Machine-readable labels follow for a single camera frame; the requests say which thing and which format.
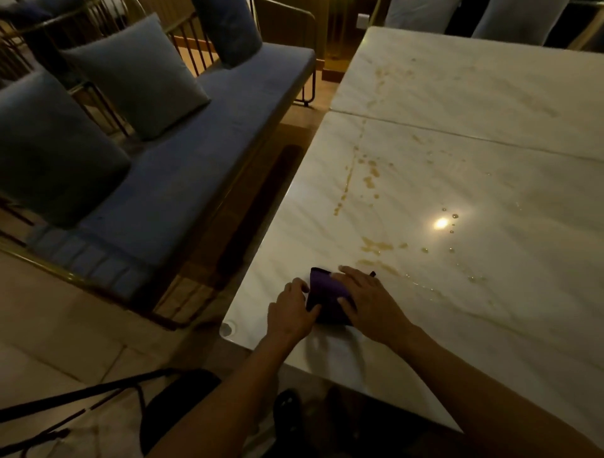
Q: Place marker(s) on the large blue throw pillow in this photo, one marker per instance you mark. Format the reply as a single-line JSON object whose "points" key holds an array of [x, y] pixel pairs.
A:
{"points": [[52, 146]]}

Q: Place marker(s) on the blue cushioned metal-frame sofa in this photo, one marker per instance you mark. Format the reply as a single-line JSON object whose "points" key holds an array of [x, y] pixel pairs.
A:
{"points": [[188, 160]]}

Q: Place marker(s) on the person's left thumb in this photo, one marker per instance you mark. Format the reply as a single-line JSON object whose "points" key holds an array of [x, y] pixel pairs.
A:
{"points": [[313, 311]]}

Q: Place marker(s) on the grey-blue square throw pillow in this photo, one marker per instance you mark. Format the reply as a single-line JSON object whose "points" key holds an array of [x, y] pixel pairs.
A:
{"points": [[137, 75]]}

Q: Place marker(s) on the dark blue throw pillow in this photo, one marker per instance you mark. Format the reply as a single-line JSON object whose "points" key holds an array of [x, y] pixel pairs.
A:
{"points": [[229, 28]]}

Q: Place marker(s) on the person's black shoe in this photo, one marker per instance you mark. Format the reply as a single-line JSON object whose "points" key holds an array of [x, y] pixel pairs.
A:
{"points": [[289, 415]]}

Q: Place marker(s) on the person's right forearm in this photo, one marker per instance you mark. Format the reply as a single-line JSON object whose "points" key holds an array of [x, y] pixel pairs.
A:
{"points": [[490, 401]]}

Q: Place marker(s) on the person's left hand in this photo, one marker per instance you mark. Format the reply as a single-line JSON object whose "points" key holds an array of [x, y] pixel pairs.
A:
{"points": [[288, 317]]}

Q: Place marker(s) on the white wall socket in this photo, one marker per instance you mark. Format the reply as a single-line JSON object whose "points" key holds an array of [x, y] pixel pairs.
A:
{"points": [[362, 21]]}

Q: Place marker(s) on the person's right thumb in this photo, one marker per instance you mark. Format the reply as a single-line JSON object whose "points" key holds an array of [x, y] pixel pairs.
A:
{"points": [[346, 309]]}

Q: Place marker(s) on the grey upholstered chair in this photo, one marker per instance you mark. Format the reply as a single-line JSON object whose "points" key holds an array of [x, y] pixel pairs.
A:
{"points": [[519, 21], [420, 14]]}

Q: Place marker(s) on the purple cleaning cloth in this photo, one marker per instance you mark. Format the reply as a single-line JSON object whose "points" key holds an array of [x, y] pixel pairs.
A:
{"points": [[325, 297]]}

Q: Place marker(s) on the person's right hand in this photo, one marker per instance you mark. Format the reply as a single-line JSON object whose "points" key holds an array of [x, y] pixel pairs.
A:
{"points": [[373, 306]]}

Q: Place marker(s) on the person's left forearm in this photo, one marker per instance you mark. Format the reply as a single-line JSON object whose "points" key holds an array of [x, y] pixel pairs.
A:
{"points": [[222, 406]]}

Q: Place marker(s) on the black metal folding chair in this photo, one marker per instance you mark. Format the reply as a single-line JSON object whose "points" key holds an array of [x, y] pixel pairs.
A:
{"points": [[118, 406]]}

